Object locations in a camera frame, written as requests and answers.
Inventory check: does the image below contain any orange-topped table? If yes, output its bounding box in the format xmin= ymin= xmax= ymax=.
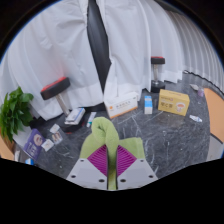
xmin=203 ymin=87 xmax=224 ymax=162

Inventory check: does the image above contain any yellow cardboard box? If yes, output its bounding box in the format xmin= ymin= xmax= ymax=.
xmin=157 ymin=88 xmax=191 ymax=117

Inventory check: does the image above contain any purple cardboard box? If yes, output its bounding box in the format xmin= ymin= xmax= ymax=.
xmin=22 ymin=128 xmax=47 ymax=163

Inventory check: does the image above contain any white flat sachet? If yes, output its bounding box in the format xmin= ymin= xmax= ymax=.
xmin=49 ymin=123 xmax=61 ymax=134

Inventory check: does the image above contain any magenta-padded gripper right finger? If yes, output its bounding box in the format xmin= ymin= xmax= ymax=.
xmin=116 ymin=144 xmax=158 ymax=191

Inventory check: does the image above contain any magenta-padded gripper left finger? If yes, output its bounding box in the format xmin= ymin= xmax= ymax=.
xmin=66 ymin=144 xmax=109 ymax=191

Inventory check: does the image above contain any white tube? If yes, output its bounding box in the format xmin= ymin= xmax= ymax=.
xmin=86 ymin=111 xmax=98 ymax=128

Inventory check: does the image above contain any black red-rimmed bar stool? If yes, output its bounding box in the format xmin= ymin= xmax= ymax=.
xmin=40 ymin=76 xmax=86 ymax=133
xmin=150 ymin=56 xmax=167 ymax=94

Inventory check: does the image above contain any white pleated curtain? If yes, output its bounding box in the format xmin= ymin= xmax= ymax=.
xmin=163 ymin=9 xmax=224 ymax=91

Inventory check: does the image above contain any blister pack of pills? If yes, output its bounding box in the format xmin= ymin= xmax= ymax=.
xmin=50 ymin=131 xmax=64 ymax=145

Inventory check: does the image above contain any small blue-white box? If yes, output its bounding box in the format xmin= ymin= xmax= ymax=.
xmin=143 ymin=95 xmax=154 ymax=115

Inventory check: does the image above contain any green potted plant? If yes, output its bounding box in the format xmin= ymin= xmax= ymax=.
xmin=0 ymin=86 xmax=35 ymax=154

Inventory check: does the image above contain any small white sachet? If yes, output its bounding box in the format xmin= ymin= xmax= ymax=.
xmin=189 ymin=114 xmax=203 ymax=123

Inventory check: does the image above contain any green towel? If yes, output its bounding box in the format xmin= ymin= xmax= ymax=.
xmin=79 ymin=116 xmax=147 ymax=191

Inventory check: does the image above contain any white and orange box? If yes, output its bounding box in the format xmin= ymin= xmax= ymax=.
xmin=103 ymin=91 xmax=140 ymax=120

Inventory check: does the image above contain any stack of white-blue boxes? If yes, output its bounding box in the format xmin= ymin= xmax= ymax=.
xmin=64 ymin=107 xmax=87 ymax=126

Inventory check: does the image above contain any white printed sachet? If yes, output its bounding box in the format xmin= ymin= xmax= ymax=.
xmin=40 ymin=138 xmax=55 ymax=153

